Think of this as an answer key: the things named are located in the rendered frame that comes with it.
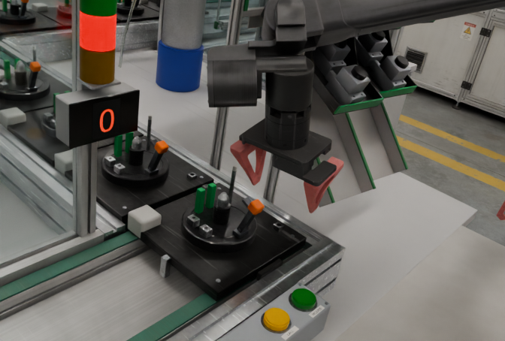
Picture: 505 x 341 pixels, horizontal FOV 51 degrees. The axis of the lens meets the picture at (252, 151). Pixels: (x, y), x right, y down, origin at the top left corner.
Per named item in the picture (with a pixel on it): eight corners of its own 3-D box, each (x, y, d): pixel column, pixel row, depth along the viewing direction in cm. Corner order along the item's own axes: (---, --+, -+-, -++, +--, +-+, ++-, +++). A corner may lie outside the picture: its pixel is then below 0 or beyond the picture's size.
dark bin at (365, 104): (377, 107, 108) (399, 81, 103) (333, 116, 100) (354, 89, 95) (305, 13, 119) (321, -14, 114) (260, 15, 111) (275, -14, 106)
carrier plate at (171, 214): (304, 245, 102) (306, 236, 101) (216, 302, 86) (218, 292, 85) (218, 189, 115) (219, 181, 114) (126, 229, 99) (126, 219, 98)
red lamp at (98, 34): (122, 49, 77) (123, 16, 75) (92, 53, 74) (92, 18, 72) (102, 39, 80) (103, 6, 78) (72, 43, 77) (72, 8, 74)
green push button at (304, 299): (319, 306, 88) (321, 297, 87) (303, 318, 85) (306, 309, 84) (299, 293, 90) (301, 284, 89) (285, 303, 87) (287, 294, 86)
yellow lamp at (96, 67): (121, 81, 80) (122, 49, 77) (92, 87, 76) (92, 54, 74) (101, 70, 82) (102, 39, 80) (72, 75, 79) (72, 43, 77)
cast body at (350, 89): (358, 106, 105) (378, 81, 100) (344, 110, 102) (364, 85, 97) (333, 75, 108) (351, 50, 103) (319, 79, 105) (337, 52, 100)
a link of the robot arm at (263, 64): (318, 67, 60) (311, 46, 65) (257, 67, 60) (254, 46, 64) (314, 119, 64) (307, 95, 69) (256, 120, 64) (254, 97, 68)
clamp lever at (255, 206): (248, 231, 96) (265, 206, 91) (240, 236, 94) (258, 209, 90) (235, 217, 97) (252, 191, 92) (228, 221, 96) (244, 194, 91)
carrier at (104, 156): (213, 186, 116) (220, 135, 111) (121, 225, 99) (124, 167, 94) (144, 142, 129) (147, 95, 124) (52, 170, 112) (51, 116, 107)
